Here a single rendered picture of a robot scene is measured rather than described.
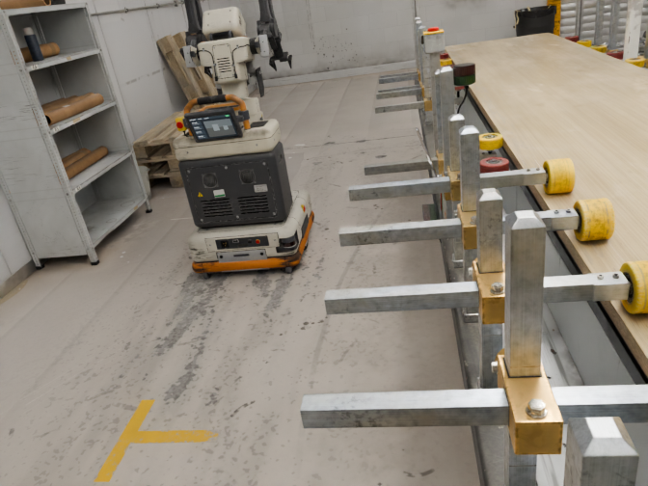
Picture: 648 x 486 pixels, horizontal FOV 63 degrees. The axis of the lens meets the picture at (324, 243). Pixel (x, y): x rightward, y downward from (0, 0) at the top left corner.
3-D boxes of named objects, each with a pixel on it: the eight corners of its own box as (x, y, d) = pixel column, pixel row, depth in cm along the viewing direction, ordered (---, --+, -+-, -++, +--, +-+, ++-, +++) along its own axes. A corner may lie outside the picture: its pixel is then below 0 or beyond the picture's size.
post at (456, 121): (456, 291, 145) (448, 117, 124) (455, 285, 148) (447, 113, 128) (470, 291, 145) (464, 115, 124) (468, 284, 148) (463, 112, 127)
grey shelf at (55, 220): (36, 269, 356) (-71, 21, 290) (101, 215, 436) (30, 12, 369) (96, 265, 349) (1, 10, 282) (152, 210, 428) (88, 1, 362)
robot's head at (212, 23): (236, 26, 286) (237, 3, 290) (200, 32, 289) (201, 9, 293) (245, 42, 299) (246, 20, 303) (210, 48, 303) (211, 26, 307)
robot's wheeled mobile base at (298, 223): (300, 270, 295) (292, 229, 284) (192, 277, 306) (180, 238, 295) (316, 220, 354) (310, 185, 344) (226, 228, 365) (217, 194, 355)
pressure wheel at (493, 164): (481, 203, 153) (481, 165, 148) (478, 193, 160) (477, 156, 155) (511, 201, 151) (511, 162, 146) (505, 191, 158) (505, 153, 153)
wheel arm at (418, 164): (364, 177, 182) (364, 166, 180) (365, 175, 185) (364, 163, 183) (497, 165, 175) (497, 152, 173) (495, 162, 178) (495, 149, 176)
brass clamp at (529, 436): (509, 455, 60) (509, 421, 57) (490, 375, 72) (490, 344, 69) (567, 455, 59) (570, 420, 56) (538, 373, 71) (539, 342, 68)
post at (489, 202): (483, 431, 101) (478, 196, 80) (480, 418, 104) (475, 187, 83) (502, 431, 100) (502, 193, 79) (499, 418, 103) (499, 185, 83)
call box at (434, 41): (424, 56, 189) (423, 33, 185) (423, 53, 195) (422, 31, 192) (445, 53, 188) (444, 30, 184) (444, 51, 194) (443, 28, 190)
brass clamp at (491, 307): (478, 325, 82) (477, 297, 80) (468, 280, 94) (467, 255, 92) (520, 323, 81) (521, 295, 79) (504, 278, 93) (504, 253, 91)
